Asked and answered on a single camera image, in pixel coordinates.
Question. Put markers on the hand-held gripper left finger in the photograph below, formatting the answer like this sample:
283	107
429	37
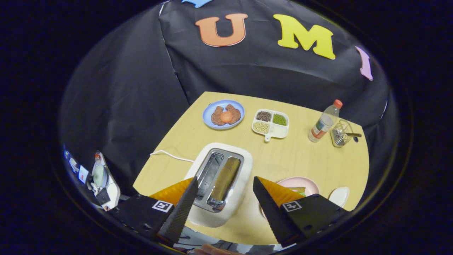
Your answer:
180	212

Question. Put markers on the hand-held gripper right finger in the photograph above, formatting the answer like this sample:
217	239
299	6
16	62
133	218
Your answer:
270	212

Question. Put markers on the green lettuce leaf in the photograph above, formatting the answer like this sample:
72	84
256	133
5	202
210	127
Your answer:
300	192

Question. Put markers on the toasted bread slice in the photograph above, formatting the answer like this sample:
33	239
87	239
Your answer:
226	177

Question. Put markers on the pink round plate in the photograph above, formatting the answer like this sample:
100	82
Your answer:
300	182

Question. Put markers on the white toaster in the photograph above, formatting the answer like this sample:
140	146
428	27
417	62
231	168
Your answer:
226	216

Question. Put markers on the white square plate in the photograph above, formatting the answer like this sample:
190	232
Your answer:
339	196

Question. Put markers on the white device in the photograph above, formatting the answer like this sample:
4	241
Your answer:
111	191

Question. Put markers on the white divided tray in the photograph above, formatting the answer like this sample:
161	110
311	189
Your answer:
279	131

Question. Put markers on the pile of pale beans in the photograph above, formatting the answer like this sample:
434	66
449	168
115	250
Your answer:
261	128

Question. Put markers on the pile of green beans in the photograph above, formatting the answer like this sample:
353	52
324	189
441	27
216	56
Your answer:
279	119

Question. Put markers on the pile of dark beans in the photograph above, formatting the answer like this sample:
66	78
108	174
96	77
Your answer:
263	116

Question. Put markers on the brown meat patty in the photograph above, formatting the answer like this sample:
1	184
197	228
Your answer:
216	118
235	112

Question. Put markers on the blue round plate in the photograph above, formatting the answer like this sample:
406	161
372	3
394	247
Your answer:
207	115

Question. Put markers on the clear bottle with orange cap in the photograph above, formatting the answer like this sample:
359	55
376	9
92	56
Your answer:
324	124

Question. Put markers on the orange tomato slice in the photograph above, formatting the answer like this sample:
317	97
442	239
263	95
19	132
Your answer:
226	117

